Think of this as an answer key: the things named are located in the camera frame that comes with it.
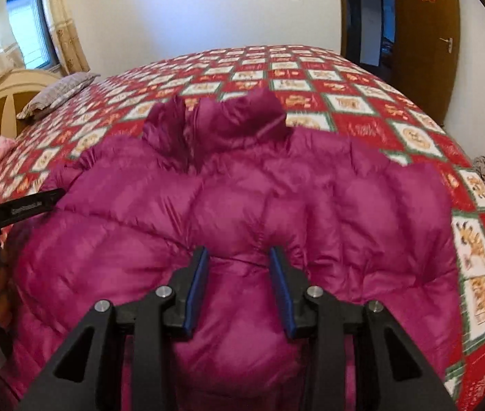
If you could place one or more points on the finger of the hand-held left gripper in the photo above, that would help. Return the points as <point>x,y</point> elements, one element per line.
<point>24,208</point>

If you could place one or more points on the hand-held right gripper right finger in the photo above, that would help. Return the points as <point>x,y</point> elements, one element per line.
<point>283,291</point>

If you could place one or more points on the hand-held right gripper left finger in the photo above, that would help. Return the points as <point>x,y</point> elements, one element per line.
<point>195,291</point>

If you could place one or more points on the magenta down jacket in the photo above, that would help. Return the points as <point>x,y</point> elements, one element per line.
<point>225,205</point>

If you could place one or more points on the pink cloth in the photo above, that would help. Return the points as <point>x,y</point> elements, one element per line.
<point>2,150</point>

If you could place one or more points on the grey plaid pillow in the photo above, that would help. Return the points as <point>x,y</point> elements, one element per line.
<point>58,94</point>

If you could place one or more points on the window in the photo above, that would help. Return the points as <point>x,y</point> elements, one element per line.
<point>32,25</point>

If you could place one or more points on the beige patterned curtain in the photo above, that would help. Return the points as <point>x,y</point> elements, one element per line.
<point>67,30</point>

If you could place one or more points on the red printed checkered blanket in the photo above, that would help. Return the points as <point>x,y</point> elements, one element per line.
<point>353,128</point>

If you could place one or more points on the brown wooden door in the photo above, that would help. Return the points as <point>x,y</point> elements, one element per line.
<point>426,43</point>

